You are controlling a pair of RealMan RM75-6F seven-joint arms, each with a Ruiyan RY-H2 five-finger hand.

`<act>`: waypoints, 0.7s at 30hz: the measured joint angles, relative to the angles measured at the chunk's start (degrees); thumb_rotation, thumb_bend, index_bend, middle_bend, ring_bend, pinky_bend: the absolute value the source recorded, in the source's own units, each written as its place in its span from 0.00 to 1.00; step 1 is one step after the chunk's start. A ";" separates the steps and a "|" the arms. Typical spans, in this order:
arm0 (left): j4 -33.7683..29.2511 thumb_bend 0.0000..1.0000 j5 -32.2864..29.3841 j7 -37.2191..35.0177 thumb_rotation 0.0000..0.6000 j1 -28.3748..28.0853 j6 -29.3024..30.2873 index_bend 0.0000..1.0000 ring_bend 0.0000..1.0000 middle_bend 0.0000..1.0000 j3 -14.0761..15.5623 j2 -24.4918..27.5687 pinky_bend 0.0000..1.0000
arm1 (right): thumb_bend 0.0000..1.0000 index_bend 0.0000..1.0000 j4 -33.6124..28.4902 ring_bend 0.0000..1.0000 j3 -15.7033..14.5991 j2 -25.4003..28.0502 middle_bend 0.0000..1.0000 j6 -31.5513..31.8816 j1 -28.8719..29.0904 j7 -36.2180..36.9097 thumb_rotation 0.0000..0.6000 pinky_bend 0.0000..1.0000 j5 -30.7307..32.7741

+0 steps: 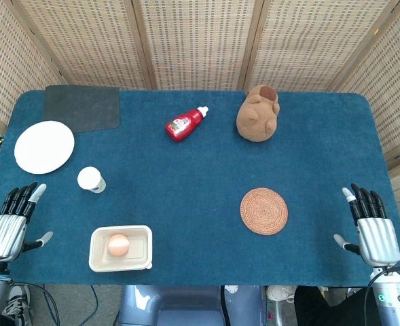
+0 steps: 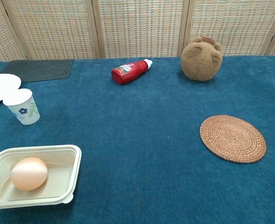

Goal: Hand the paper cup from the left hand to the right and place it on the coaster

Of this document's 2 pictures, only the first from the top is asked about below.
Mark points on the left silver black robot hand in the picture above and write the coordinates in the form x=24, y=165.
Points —
x=6, y=234

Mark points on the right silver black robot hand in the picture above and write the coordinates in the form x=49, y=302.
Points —
x=378, y=237

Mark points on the white paper cup blue flower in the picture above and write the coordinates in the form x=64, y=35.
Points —
x=90, y=180

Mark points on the white round plate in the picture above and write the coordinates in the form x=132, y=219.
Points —
x=44, y=147

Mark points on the peach coloured ball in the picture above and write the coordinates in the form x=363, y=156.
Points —
x=118, y=245

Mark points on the round woven rattan coaster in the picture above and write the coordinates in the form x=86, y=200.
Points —
x=264, y=211

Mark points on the grey white sneaker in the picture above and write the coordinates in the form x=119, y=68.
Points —
x=16, y=304

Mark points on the black trousers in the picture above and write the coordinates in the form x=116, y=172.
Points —
x=328, y=307

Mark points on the white shoe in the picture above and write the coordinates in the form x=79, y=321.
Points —
x=281, y=292

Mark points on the beige rectangular food tray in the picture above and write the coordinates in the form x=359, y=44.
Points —
x=138, y=249

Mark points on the dark grey rectangular mat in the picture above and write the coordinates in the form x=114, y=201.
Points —
x=84, y=107

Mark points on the brown plush toy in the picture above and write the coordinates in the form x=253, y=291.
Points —
x=255, y=117

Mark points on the blue table cloth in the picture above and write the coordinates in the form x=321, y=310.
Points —
x=193, y=190

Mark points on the blue-grey robot torso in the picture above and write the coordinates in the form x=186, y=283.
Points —
x=186, y=305

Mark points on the red bottle white cap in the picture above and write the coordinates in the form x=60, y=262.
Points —
x=182, y=125

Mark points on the bamboo folding screen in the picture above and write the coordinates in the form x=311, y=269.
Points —
x=199, y=40

